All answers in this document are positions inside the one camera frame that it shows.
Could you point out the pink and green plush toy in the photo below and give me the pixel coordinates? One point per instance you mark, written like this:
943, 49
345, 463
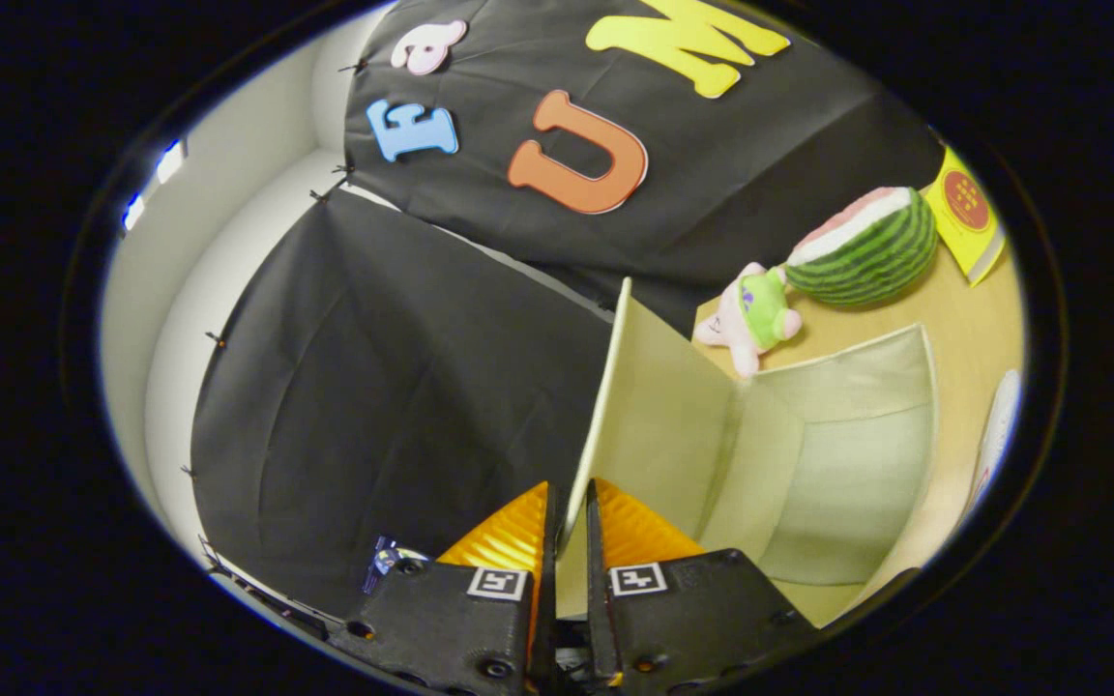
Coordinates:
760, 309

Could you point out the watermelon slice plush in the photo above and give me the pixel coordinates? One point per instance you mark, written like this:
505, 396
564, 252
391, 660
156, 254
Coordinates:
866, 256

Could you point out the yellow book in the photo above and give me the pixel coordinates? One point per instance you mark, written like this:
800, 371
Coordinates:
965, 208

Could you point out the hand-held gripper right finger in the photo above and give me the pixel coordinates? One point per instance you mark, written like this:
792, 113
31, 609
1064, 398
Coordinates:
594, 580

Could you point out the long ceiling light panel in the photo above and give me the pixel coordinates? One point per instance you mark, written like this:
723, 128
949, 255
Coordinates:
170, 161

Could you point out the pale green storage box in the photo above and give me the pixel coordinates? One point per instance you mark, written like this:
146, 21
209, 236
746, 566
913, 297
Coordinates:
808, 464

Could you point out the blue printed item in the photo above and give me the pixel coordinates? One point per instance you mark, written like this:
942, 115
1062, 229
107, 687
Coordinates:
385, 559

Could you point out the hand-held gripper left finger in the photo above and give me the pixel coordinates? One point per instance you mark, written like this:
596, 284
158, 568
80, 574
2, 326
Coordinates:
549, 580

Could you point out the white striped canvas shoe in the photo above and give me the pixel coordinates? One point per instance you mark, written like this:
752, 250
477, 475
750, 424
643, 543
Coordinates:
997, 435

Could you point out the row of black cloth clips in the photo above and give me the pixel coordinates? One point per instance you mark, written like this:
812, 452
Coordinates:
217, 339

